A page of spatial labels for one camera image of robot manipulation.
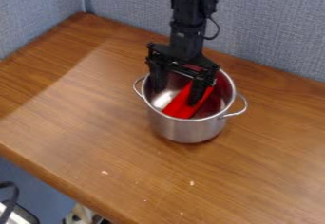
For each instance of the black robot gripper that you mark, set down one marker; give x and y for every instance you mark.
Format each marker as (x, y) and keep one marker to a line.
(182, 57)

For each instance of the red rectangular block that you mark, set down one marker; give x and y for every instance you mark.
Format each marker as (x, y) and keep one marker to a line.
(178, 108)

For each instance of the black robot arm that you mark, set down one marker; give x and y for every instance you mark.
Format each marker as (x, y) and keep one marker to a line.
(193, 12)

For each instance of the stainless steel pot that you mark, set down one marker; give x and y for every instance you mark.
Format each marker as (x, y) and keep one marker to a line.
(225, 104)

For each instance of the white object below table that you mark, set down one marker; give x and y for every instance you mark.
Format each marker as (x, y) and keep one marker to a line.
(82, 215)

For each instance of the black and grey corner object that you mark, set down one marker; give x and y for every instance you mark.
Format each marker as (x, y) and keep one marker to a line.
(20, 216)

